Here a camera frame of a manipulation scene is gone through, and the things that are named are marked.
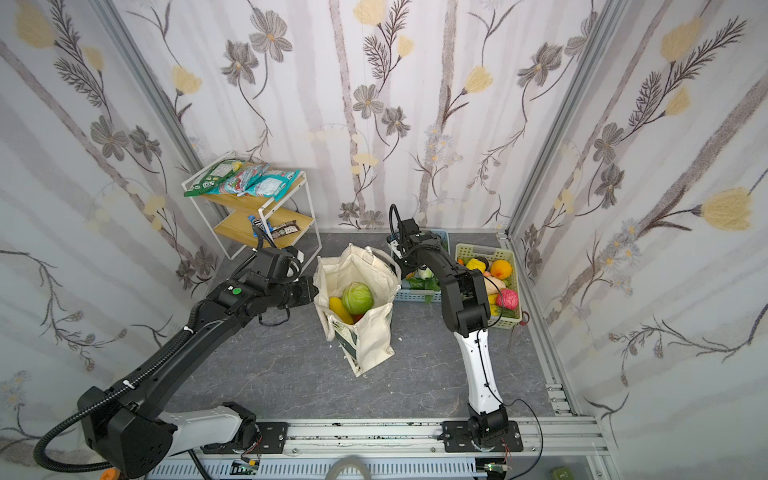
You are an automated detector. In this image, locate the blue candy bar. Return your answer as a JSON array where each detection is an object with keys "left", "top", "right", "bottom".
[{"left": 248, "top": 215, "right": 274, "bottom": 236}]

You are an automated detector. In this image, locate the yellow banana toy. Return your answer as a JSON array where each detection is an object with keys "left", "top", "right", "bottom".
[{"left": 329, "top": 297, "right": 355, "bottom": 325}]

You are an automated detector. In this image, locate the green cabbage toy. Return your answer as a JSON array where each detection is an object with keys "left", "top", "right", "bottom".
[{"left": 341, "top": 282, "right": 374, "bottom": 316}]

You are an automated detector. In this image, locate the cream canvas grocery bag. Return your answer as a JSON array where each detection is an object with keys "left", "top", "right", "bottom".
[{"left": 313, "top": 244, "right": 402, "bottom": 377}]

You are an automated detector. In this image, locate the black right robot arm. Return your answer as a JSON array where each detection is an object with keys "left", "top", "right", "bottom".
[{"left": 387, "top": 204, "right": 510, "bottom": 447}]

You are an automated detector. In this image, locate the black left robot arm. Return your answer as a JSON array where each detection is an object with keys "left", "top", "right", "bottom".
[{"left": 33, "top": 230, "right": 318, "bottom": 478}]

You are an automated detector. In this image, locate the dark brown candy bar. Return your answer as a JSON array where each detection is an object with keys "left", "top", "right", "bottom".
[{"left": 270, "top": 220, "right": 301, "bottom": 241}]

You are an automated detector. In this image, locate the green leafy lettuce toy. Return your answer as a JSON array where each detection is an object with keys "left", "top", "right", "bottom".
[{"left": 406, "top": 276, "right": 440, "bottom": 291}]

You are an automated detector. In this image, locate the green plastic fruit basket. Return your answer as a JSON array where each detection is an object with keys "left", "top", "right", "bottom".
[{"left": 455, "top": 243, "right": 526, "bottom": 330}]

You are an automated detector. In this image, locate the blue plastic vegetable basket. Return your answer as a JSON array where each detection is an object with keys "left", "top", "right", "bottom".
[{"left": 393, "top": 228, "right": 451, "bottom": 303}]

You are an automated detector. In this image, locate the yellow citron toy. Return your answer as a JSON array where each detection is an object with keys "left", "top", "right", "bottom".
[{"left": 466, "top": 258, "right": 487, "bottom": 273}]

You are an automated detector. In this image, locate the beige pear toy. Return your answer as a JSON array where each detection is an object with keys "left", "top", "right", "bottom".
[{"left": 484, "top": 276, "right": 506, "bottom": 296}]

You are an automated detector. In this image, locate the orange fruit toy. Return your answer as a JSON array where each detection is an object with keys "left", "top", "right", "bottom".
[{"left": 490, "top": 259, "right": 514, "bottom": 280}]

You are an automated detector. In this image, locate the red teal snack packet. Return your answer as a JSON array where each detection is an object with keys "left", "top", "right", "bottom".
[{"left": 219, "top": 163, "right": 270, "bottom": 196}]

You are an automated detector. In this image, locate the pink dragon fruit toy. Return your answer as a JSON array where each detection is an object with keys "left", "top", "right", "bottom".
[{"left": 495, "top": 289, "right": 520, "bottom": 310}]

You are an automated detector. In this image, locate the green snack packet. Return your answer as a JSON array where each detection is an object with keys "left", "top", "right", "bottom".
[{"left": 184, "top": 158, "right": 243, "bottom": 197}]

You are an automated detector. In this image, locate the white wire two-tier shelf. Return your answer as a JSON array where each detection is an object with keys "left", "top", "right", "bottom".
[{"left": 190, "top": 170, "right": 322, "bottom": 270}]

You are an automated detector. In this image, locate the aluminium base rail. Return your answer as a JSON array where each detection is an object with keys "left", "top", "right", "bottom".
[{"left": 149, "top": 416, "right": 620, "bottom": 479}]

